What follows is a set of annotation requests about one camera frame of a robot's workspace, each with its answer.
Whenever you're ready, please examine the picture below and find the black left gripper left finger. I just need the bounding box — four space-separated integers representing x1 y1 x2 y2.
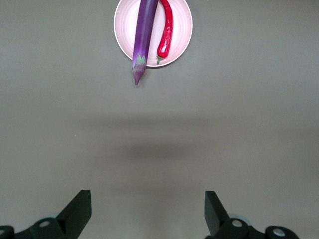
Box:
14 189 92 239

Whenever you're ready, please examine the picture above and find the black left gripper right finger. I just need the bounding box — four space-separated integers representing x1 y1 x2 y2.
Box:
204 191 300 239

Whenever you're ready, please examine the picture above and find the red chili pepper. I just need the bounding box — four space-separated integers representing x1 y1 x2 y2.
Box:
156 0 174 66

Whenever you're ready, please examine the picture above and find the long purple eggplant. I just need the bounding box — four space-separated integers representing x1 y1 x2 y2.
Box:
131 0 160 86

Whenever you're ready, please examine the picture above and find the pink round plate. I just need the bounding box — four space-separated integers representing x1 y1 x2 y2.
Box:
113 0 193 68

